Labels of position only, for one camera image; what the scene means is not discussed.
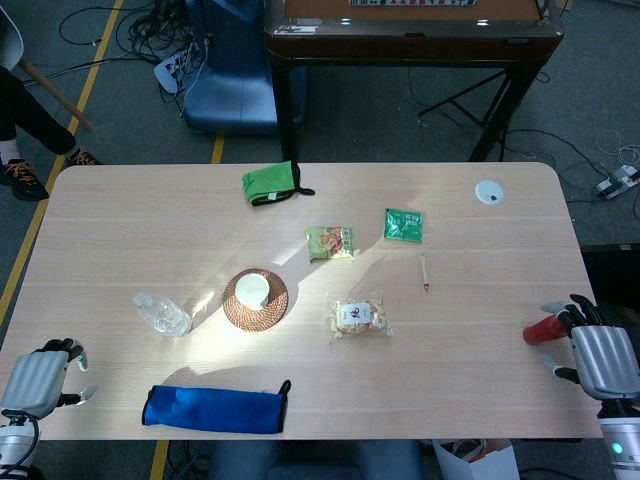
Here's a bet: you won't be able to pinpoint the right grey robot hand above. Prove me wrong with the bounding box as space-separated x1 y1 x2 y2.
538 293 640 401

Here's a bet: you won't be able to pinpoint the face-up mahjong tile row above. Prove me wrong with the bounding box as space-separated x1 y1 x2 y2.
348 0 476 9

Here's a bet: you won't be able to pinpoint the grey power strip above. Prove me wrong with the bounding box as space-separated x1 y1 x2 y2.
593 164 640 200

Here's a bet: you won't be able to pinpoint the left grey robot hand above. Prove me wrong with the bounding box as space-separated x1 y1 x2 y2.
0 337 99 421

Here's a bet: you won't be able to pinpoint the dark green sachet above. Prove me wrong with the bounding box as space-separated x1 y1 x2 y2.
383 207 425 245

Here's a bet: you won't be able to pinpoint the thin white cable bundle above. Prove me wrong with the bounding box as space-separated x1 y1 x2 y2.
597 128 640 167

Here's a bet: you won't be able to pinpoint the white power strip with plugs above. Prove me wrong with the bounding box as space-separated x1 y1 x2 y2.
153 42 211 94

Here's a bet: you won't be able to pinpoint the white paper box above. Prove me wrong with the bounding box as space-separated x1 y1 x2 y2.
432 438 521 480

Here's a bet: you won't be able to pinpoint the blue cloth black trim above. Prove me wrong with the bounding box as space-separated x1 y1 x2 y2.
141 379 292 435

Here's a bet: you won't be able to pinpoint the blue machine base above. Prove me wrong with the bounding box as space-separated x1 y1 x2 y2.
182 0 307 136

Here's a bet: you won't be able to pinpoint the green cloth black trim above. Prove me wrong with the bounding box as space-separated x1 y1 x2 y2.
241 160 316 208

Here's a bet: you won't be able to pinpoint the dark wood mahjong table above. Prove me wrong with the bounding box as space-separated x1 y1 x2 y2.
262 0 564 164

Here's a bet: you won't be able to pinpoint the white chair wooden leg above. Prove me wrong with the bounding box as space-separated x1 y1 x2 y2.
0 9 96 132

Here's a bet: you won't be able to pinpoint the black tripod stand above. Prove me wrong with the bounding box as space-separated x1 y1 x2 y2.
417 67 511 146

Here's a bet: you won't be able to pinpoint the long black floor cable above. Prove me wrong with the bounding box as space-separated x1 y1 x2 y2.
504 127 616 204

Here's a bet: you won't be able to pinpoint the black shoe orange laces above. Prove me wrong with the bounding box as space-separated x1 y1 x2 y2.
64 146 104 167
0 157 51 202

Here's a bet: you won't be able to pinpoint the black box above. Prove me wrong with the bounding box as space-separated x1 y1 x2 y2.
579 242 640 321

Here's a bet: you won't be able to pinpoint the white paper cup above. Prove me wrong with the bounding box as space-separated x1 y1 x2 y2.
234 272 271 309

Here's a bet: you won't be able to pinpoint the transparent plastic water bottle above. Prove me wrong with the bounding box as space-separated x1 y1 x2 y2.
131 292 194 338

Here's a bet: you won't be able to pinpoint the white round cable grommet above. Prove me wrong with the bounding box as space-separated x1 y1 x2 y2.
474 179 506 205

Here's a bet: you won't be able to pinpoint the clear snack bag white label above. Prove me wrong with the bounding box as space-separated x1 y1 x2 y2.
327 295 395 344

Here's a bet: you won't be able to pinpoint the light green snack packet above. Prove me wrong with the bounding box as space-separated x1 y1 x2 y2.
304 224 362 263

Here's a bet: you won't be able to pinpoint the person leg black trousers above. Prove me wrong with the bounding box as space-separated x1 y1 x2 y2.
0 64 79 160

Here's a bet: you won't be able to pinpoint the black cable tangle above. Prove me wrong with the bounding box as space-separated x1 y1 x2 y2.
58 0 211 106

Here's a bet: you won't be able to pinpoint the red cylinder object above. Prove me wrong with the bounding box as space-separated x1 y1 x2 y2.
522 313 571 346

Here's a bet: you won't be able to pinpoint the round woven rattan coaster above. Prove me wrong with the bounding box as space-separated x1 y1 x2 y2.
221 268 290 331

